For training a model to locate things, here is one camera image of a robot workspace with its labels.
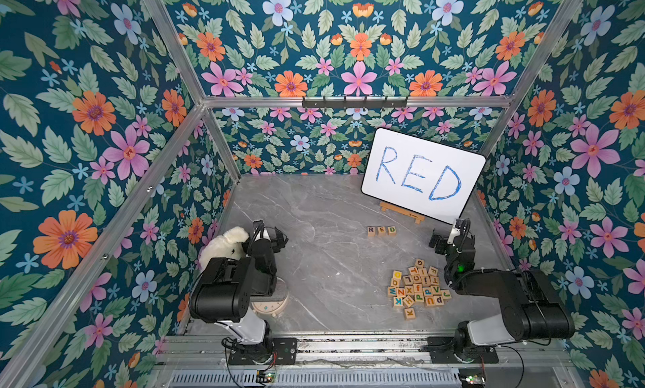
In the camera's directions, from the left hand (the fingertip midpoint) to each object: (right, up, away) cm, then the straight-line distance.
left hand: (264, 229), depth 92 cm
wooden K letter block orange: (+50, -25, -14) cm, 58 cm away
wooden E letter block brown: (+45, -2, +7) cm, 45 cm away
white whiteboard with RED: (+60, +20, +2) cm, 64 cm away
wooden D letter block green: (+49, -2, +6) cm, 49 cm away
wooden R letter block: (+41, -2, +6) cm, 41 cm away
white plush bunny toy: (-6, -3, -16) cm, 18 cm away
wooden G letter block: (+57, -12, -3) cm, 58 cm away
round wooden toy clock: (+7, -24, -12) cm, 28 cm away
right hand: (+71, -1, 0) cm, 71 cm away
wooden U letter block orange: (+58, -22, -11) cm, 63 cm away
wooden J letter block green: (+64, -21, -10) cm, 68 cm away
